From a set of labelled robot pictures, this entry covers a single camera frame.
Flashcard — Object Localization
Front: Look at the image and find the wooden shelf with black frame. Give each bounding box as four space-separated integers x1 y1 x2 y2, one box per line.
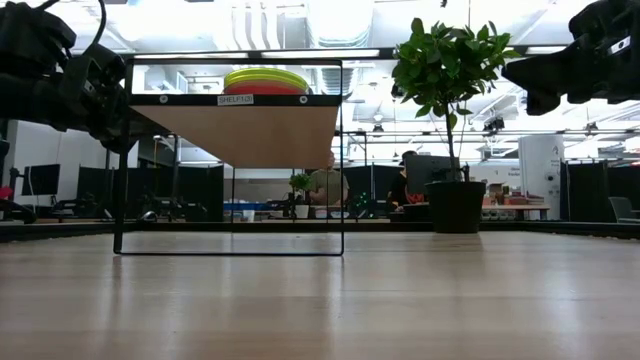
112 57 345 256

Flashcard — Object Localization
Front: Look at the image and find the black wall-side monitor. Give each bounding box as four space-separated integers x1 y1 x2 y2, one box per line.
22 163 61 197

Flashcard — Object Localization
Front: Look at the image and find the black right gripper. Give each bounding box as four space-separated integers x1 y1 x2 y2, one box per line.
501 27 640 117

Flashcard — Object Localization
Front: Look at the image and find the small wooden table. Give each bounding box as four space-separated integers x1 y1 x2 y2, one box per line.
480 202 551 222

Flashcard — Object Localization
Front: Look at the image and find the yellow bowl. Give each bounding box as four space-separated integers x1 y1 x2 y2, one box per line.
223 67 311 91

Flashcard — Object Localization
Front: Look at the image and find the black cable loop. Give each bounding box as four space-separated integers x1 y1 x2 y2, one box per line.
29 0 109 51

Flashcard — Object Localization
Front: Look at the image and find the blue box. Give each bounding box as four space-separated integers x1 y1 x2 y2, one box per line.
223 201 266 212

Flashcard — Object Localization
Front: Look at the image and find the black overhead frame beam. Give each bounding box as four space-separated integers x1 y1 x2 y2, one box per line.
119 45 571 67

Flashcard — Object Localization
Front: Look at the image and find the black partition screen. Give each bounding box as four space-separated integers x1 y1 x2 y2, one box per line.
76 163 225 223
559 158 640 223

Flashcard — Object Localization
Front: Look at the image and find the black plant pot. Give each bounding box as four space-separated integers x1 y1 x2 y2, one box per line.
424 179 487 235

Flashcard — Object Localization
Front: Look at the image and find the person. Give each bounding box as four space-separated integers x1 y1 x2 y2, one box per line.
386 149 419 211
307 151 351 207

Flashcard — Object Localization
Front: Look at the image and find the small plant in white pot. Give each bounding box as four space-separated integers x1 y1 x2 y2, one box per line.
288 172 313 220

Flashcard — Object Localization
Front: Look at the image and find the white shelf label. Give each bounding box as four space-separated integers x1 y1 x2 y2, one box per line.
217 93 255 106

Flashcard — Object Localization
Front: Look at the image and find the dark desk monitor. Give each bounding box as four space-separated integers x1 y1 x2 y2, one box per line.
404 154 464 197

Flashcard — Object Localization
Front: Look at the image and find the green leafy potted tree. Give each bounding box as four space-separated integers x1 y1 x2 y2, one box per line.
390 17 522 184

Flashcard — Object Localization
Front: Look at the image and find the orange bowl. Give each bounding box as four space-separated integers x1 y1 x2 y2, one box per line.
223 82 307 96

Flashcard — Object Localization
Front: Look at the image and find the grey office chair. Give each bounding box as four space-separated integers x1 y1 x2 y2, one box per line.
608 195 640 224

